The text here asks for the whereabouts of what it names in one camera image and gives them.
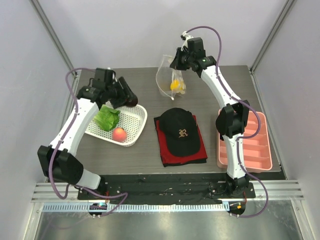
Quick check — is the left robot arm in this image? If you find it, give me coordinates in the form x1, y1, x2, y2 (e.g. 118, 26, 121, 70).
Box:
37, 67, 138, 200

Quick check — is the fake red peach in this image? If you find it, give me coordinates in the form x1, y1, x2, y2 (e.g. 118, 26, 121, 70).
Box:
112, 127, 128, 143

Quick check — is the clear zip top bag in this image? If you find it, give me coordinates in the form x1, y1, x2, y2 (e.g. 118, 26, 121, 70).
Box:
155, 55, 187, 101

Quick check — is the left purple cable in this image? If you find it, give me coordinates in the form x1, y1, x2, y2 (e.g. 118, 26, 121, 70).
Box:
47, 67, 130, 230

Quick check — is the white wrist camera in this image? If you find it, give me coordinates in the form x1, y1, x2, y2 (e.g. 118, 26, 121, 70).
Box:
180, 31, 193, 49
105, 67, 116, 85

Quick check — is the pink divided organizer tray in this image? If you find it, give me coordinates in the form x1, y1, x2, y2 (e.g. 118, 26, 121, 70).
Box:
216, 112, 273, 173

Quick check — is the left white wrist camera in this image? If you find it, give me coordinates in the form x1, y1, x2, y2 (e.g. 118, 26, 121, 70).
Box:
105, 67, 116, 85

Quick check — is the right aluminium frame post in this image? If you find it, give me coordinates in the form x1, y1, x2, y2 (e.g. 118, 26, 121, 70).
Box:
249, 0, 297, 75

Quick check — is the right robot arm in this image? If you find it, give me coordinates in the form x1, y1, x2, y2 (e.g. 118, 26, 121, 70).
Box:
170, 35, 249, 198

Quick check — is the white slotted cable duct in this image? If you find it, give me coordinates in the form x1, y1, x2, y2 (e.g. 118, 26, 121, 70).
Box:
42, 202, 230, 213

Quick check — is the aluminium frame post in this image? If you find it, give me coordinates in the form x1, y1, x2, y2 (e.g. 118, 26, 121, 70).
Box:
249, 0, 297, 75
29, 0, 74, 70

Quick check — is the left aluminium frame post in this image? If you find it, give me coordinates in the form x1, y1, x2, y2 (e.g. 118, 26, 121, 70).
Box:
29, 0, 74, 70

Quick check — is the fake dark plum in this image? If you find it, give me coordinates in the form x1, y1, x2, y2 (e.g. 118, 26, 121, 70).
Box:
125, 95, 138, 107

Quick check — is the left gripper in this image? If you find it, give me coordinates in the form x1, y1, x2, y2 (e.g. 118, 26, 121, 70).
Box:
106, 77, 137, 110

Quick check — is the red folded cloth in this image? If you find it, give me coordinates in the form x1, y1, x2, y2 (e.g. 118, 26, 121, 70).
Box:
154, 115, 208, 167

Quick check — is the aluminium front rail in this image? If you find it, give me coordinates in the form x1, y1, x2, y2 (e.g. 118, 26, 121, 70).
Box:
31, 180, 306, 203

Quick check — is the white perforated plastic basket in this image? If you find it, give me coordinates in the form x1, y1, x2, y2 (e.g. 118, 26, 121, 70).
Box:
85, 102, 148, 147

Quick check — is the fake orange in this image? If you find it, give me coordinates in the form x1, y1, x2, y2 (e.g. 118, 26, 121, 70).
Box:
170, 79, 184, 92

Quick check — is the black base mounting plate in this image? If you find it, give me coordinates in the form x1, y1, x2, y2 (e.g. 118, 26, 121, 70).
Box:
74, 173, 287, 205

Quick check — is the fake green cabbage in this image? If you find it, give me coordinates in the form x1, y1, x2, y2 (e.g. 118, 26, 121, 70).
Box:
93, 105, 120, 132

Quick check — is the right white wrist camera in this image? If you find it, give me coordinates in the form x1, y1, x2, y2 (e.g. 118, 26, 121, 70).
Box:
180, 31, 193, 49

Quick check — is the black baseball cap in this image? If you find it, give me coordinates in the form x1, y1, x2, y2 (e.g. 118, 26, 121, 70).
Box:
158, 107, 201, 157

